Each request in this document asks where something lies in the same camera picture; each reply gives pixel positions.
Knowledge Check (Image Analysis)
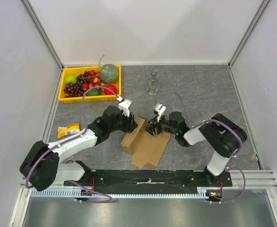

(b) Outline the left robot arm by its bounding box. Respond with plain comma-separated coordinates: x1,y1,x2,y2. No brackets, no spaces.
19,106,138,191

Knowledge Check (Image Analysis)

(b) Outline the grey slotted cable duct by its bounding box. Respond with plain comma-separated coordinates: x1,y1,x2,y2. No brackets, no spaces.
30,188,211,198

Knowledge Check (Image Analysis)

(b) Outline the dark purple grape bunch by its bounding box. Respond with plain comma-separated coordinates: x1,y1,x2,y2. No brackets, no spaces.
63,83,84,98

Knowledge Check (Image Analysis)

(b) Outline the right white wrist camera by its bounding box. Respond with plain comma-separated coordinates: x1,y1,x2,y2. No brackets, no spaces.
154,103,166,122

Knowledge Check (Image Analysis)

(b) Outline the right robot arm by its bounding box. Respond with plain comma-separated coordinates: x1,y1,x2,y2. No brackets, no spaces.
144,112,248,186

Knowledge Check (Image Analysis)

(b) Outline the clear glass bottle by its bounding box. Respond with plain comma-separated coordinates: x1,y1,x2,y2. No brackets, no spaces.
148,72,159,96

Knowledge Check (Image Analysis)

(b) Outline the green avocado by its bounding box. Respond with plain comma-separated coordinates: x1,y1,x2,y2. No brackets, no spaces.
86,88,101,96

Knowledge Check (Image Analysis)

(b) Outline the yellow plastic bin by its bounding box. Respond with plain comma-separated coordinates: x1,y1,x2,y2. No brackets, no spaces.
58,64,122,104

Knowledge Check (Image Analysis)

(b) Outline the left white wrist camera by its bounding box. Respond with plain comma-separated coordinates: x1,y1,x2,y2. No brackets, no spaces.
117,96,132,117

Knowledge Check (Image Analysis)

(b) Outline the red tomato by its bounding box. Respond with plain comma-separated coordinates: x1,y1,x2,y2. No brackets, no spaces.
104,85,118,95

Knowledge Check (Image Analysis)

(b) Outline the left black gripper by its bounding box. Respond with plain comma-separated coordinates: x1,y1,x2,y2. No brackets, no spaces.
109,109,138,133

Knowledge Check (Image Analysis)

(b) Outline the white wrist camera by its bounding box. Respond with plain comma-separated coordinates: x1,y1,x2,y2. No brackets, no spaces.
154,103,166,122
117,96,132,117

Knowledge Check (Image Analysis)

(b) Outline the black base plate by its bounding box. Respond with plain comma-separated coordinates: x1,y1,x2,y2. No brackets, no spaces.
63,169,232,192

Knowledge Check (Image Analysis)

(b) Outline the green apple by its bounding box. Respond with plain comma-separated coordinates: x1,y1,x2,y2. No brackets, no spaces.
64,75,77,84

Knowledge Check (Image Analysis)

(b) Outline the yellow snack packet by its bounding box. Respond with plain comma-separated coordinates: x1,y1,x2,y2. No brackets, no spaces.
57,122,80,138

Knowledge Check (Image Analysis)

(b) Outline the red cherry bunch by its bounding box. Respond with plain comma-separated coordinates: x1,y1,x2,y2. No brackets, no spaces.
77,70,106,91

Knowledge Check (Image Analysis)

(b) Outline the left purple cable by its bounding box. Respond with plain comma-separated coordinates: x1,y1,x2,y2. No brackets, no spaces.
25,86,122,204

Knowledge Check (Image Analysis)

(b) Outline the green netted melon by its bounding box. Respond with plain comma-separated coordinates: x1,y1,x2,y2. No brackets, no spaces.
100,64,119,84

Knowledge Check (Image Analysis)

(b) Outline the brown cardboard box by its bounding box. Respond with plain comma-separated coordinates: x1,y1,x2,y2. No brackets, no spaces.
121,116,170,169

